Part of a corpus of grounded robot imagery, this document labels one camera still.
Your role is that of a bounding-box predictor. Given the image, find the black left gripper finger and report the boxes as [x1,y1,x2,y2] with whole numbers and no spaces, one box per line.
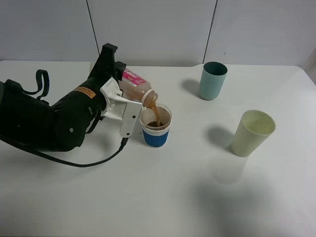
[108,60,126,82]
[87,43,118,85]

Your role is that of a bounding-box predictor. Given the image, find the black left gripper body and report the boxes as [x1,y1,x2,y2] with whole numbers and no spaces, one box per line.
[52,74,111,134]

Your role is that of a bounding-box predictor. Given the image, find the clear plastic drink bottle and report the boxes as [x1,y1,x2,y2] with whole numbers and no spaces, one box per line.
[119,69,158,109]

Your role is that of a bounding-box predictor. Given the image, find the clear cup with blue sleeve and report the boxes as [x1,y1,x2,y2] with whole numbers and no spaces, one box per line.
[140,103,172,148]

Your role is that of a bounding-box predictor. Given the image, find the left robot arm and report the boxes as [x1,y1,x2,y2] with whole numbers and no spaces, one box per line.
[0,43,126,152]

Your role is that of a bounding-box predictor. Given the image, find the teal plastic cup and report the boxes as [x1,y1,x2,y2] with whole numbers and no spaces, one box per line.
[199,62,228,100]

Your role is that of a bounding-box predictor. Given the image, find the pale green plastic cup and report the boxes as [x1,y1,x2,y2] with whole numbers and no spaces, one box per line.
[231,110,276,157]

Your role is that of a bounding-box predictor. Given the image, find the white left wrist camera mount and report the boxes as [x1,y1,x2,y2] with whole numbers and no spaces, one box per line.
[100,78,142,138]

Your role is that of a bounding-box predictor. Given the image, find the black left camera cable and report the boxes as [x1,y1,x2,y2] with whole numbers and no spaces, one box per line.
[22,69,129,168]

